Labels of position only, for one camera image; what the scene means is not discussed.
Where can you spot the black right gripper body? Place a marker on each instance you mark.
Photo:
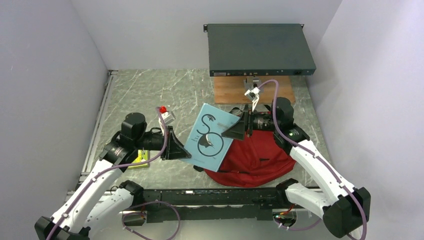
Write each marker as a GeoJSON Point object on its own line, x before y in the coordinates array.
{"type": "Point", "coordinates": [252, 119]}

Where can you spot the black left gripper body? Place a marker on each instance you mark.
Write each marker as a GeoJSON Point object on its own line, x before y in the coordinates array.
{"type": "Point", "coordinates": [163, 156]}

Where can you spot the light blue cat notebook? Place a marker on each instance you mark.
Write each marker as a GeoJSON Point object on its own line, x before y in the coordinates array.
{"type": "Point", "coordinates": [206, 143]}

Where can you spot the red fabric backpack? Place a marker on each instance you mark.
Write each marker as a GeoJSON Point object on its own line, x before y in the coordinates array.
{"type": "Point", "coordinates": [252, 162]}

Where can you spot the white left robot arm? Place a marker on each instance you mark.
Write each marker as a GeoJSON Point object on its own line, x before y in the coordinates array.
{"type": "Point", "coordinates": [84, 214]}

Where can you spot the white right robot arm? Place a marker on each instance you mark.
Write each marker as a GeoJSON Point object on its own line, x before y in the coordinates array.
{"type": "Point", "coordinates": [343, 207]}

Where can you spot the green book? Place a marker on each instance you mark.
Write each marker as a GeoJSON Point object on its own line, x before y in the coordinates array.
{"type": "Point", "coordinates": [140, 162]}

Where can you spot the wooden board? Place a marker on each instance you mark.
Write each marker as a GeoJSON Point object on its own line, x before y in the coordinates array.
{"type": "Point", "coordinates": [231, 89]}

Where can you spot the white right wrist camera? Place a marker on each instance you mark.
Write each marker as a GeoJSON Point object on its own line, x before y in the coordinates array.
{"type": "Point", "coordinates": [254, 96]}

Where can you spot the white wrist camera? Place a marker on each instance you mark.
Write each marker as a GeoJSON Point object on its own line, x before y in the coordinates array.
{"type": "Point", "coordinates": [254, 96]}
{"type": "Point", "coordinates": [166, 117]}

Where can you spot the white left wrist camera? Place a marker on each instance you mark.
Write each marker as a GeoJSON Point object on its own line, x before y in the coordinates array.
{"type": "Point", "coordinates": [166, 117]}

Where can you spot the grey metal camera mount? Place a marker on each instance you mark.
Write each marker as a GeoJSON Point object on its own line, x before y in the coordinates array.
{"type": "Point", "coordinates": [252, 82]}

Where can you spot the dark rack-mount network switch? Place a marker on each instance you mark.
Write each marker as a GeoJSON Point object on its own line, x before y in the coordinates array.
{"type": "Point", "coordinates": [258, 49]}

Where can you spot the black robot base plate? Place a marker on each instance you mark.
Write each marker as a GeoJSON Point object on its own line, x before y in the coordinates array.
{"type": "Point", "coordinates": [159, 205]}

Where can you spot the aluminium rail frame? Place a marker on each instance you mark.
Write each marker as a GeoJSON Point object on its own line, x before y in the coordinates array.
{"type": "Point", "coordinates": [183, 92]}

